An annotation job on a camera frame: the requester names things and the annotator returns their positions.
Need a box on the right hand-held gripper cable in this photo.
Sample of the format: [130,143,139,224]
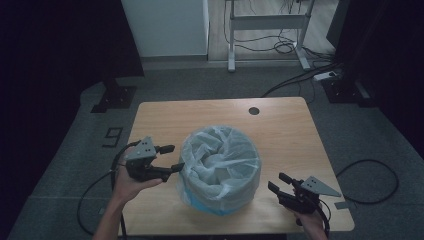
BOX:
[313,199,332,239]

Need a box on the person's right hand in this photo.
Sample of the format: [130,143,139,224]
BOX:
[293,211,328,240]

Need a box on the black stand base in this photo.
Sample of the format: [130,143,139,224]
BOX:
[321,74,378,108]
[90,78,138,114]

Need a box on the white metal desk frame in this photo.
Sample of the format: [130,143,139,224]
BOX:
[225,0,316,73]

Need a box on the tangle of thin black cables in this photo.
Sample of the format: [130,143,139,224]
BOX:
[222,0,334,68]

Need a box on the white bag with blue band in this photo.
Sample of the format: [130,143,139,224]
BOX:
[175,124,263,217]

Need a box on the left hand-held gripper cable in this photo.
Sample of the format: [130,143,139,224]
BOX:
[77,139,141,240]

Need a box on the white cabinet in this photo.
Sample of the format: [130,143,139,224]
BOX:
[120,0,210,58]

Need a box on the white power strip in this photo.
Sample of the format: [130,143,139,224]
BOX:
[313,70,338,82]

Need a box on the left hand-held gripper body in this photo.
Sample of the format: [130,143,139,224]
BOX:
[123,135,164,183]

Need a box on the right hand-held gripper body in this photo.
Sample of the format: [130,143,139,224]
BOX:
[276,175,343,214]

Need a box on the dark curtain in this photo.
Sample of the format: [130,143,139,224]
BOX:
[0,0,145,234]
[326,0,424,158]

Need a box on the person's left hand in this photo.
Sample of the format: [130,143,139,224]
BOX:
[111,146,164,205]

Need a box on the looped black floor cable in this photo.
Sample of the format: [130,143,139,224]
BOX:
[335,159,400,205]

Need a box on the hand-held gripper cable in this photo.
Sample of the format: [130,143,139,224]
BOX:
[77,139,141,240]
[313,199,332,239]

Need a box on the thick black floor cable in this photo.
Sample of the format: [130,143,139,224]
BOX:
[260,61,344,99]

